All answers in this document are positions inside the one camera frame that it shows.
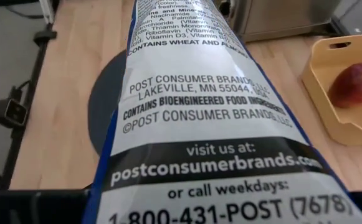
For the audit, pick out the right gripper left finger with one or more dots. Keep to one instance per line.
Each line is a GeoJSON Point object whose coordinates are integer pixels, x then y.
{"type": "Point", "coordinates": [31, 208]}

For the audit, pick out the red apple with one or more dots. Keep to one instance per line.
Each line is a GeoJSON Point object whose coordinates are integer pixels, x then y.
{"type": "Point", "coordinates": [355, 85]}

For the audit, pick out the yellow plastic bin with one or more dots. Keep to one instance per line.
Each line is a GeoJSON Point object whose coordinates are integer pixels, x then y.
{"type": "Point", "coordinates": [321, 93]}

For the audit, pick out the round dark woven placemat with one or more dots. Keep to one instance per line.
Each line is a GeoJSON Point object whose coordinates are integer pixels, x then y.
{"type": "Point", "coordinates": [106, 102]}

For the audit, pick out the silver four-slot toaster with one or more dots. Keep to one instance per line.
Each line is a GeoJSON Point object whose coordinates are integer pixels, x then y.
{"type": "Point", "coordinates": [280, 18]}

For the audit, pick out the black table-level camera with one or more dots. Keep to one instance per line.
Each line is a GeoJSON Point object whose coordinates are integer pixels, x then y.
{"type": "Point", "coordinates": [10, 112]}

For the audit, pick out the black table frame rails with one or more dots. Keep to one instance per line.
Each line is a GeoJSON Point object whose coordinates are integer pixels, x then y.
{"type": "Point", "coordinates": [32, 81]}

